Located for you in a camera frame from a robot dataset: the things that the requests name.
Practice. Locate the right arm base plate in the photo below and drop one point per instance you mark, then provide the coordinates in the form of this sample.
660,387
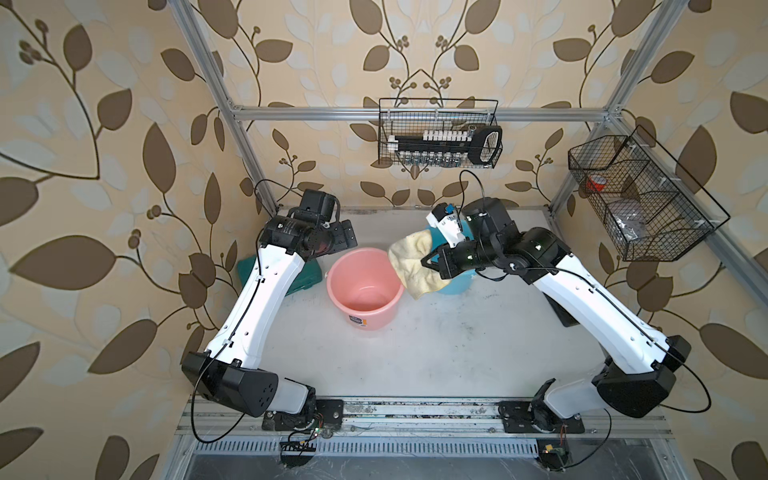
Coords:
520,417

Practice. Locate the beige cleaning cloth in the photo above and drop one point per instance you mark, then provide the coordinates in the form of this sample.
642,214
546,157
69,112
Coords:
406,256

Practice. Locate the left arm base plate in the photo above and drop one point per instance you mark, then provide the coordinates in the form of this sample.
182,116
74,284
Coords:
325,414

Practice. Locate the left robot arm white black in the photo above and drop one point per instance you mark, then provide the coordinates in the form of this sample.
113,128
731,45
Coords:
227,372

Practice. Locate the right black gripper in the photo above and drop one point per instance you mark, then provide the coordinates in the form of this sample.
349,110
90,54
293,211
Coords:
446,265

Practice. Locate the black socket holder rail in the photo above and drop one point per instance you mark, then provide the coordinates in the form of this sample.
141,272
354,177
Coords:
477,147

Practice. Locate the green tool case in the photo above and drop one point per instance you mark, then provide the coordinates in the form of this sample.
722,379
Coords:
310,275

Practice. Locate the right wire basket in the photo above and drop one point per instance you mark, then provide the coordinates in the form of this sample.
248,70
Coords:
679,211

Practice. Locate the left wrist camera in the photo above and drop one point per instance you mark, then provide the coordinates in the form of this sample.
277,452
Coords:
316,207

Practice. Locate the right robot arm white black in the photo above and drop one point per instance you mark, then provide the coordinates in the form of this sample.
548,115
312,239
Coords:
639,371

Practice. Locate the wire basket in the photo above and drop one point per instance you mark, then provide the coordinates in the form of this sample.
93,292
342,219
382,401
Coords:
679,211
412,116

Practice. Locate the pink plastic bucket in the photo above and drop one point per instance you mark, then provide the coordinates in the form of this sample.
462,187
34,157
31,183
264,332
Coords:
364,286

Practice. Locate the aluminium front rail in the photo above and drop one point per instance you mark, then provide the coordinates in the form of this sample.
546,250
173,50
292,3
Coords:
416,417

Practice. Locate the clear plastic bag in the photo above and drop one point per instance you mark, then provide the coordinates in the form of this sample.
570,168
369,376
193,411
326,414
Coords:
629,218

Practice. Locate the light blue plastic bucket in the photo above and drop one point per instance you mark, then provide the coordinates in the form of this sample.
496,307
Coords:
462,274

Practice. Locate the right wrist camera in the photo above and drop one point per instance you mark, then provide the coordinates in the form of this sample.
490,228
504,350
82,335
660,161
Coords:
487,217

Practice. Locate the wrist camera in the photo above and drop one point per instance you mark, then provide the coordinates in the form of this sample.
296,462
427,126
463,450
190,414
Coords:
487,217
316,207

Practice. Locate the back wire basket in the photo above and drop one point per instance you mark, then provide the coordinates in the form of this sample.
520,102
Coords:
412,116

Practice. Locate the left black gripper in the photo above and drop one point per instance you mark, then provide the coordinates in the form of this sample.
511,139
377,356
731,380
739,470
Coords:
339,239

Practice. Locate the black flat case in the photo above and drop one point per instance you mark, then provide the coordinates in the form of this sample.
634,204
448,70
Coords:
566,319

